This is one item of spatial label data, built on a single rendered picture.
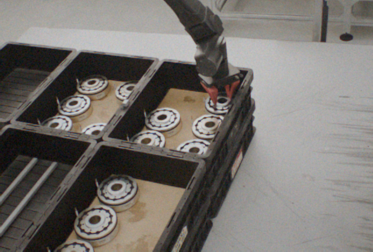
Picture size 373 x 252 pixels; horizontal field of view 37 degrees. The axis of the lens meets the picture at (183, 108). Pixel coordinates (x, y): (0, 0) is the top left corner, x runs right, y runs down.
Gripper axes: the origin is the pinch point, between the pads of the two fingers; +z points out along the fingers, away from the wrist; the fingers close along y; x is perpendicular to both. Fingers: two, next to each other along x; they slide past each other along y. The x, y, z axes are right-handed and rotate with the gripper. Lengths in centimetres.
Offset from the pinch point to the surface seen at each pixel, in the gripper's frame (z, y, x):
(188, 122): 4.1, -11.0, 1.2
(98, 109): 4.0, -31.0, 23.4
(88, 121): 4.0, -35.5, 19.5
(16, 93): 4, -51, 50
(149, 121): 1.1, -21.4, 4.7
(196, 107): 4.1, -5.7, 5.9
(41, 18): 86, -3, 275
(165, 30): 87, 62, 196
